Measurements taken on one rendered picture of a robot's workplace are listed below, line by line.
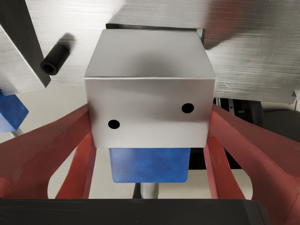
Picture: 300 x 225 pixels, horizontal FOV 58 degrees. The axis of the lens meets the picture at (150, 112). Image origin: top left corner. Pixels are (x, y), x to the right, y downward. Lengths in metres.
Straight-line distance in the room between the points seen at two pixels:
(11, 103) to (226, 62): 0.20
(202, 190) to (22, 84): 0.31
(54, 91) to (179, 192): 1.16
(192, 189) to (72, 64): 0.33
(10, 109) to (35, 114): 1.43
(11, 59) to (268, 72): 0.19
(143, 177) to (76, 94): 1.34
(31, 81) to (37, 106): 1.41
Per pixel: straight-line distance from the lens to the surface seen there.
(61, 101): 1.55
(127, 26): 0.18
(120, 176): 0.16
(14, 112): 0.29
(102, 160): 1.87
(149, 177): 0.16
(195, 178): 0.47
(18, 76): 0.25
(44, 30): 0.17
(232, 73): 0.16
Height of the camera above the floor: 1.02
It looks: 45 degrees down
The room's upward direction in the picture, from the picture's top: 168 degrees counter-clockwise
